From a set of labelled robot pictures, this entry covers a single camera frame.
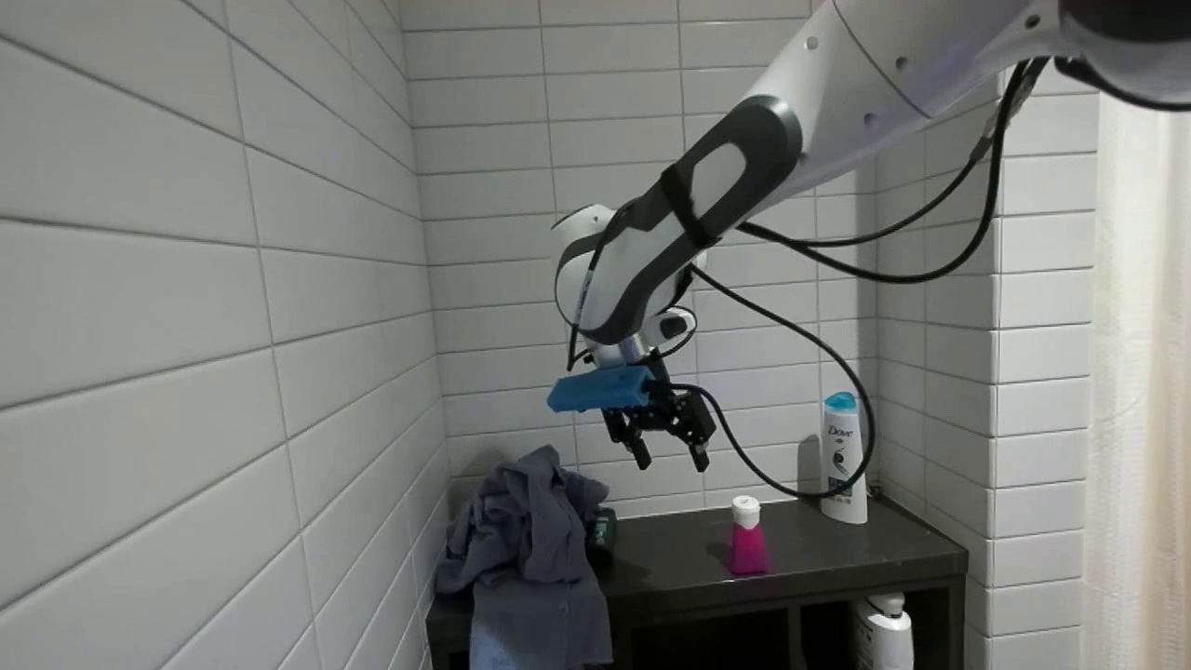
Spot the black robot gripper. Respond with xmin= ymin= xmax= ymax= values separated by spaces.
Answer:
xmin=604 ymin=383 xmax=716 ymax=469

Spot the purple bottle white cap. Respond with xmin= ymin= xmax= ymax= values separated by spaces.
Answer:
xmin=730 ymin=496 xmax=771 ymax=577

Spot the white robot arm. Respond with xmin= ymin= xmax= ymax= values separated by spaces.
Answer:
xmin=548 ymin=0 xmax=1191 ymax=445

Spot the small dark green bottle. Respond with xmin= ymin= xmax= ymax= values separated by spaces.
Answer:
xmin=590 ymin=506 xmax=620 ymax=554

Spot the white shampoo bottle blue cap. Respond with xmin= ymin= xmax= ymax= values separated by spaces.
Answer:
xmin=818 ymin=389 xmax=869 ymax=525

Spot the white pump bottle lower shelf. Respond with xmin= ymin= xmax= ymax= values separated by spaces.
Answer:
xmin=862 ymin=593 xmax=916 ymax=670

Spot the dark shelf unit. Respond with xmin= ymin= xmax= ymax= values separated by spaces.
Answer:
xmin=429 ymin=501 xmax=967 ymax=670

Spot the blue grey towel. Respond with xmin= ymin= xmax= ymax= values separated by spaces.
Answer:
xmin=435 ymin=445 xmax=615 ymax=670

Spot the white shower curtain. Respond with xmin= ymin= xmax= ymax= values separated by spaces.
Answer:
xmin=1085 ymin=100 xmax=1191 ymax=670

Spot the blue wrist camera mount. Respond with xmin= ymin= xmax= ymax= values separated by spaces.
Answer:
xmin=548 ymin=363 xmax=651 ymax=413

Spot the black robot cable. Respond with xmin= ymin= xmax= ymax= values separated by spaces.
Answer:
xmin=564 ymin=54 xmax=1055 ymax=506

